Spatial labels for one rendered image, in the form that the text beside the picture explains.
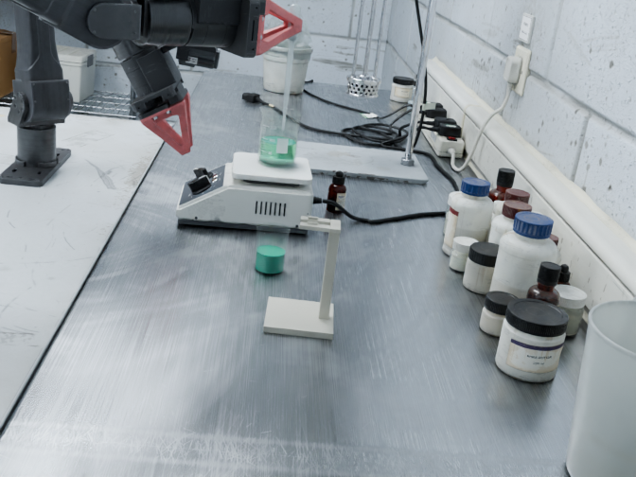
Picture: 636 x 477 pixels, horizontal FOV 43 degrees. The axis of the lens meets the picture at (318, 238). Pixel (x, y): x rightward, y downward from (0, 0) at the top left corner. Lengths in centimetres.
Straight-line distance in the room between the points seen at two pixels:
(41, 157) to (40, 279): 43
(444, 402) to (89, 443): 35
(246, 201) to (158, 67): 23
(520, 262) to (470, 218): 19
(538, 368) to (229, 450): 36
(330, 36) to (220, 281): 267
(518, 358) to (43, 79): 86
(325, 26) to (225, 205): 248
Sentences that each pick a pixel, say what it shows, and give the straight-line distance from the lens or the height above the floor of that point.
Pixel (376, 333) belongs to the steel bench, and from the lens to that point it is 96.
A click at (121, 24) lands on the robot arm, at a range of 87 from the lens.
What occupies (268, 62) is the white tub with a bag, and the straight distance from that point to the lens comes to 225.
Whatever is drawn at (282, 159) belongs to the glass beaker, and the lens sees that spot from 124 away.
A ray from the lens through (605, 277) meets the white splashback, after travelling 107.
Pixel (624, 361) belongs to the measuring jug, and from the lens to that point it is 70.
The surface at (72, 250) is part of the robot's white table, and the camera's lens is 113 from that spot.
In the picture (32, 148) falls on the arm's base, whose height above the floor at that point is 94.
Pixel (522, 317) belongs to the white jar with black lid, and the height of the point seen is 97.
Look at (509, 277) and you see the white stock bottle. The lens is 104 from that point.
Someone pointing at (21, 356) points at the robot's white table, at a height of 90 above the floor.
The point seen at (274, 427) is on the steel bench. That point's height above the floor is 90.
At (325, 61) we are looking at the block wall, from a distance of 365.
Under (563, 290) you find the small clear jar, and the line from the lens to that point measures 106.
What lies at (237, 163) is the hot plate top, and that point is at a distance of 125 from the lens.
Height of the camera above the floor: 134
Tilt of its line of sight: 21 degrees down
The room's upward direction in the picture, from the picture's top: 7 degrees clockwise
